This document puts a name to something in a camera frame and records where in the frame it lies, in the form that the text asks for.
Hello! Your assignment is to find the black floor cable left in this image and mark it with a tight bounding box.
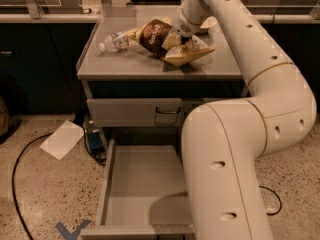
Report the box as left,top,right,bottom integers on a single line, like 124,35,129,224
11,132,54,240

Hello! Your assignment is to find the beige paper bowl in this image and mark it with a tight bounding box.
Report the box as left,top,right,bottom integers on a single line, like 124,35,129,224
196,16,217,35

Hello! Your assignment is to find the closed grey top drawer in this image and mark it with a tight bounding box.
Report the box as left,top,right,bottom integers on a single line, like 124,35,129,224
86,97,208,128

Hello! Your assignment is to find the clear plastic water bottle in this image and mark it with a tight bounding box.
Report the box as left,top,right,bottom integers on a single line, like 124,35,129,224
98,33,129,53

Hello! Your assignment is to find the white paper sheet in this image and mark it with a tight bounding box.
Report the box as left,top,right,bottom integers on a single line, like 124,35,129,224
40,121,84,160

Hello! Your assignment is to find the blue power box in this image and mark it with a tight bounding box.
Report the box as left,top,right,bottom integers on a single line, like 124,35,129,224
86,132,104,154

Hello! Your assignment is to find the black floor cable right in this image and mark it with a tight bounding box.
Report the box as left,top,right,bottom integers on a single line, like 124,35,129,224
259,185,283,217

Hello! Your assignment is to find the blue tape floor mark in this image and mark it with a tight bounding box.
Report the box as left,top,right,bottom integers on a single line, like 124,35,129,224
54,219,92,240

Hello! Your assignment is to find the black floor cable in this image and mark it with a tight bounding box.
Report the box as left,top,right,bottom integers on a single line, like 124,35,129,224
11,132,54,240
259,185,283,217

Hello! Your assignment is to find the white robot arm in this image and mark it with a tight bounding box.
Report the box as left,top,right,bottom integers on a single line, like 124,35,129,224
173,0,317,240

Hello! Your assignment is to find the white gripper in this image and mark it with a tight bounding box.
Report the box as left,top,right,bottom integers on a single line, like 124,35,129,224
161,0,212,50

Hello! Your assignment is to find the brown chip bag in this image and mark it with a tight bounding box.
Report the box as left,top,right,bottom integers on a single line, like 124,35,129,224
127,19,214,67

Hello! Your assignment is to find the grey drawer cabinet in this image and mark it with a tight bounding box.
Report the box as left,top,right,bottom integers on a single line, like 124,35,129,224
77,5,246,147

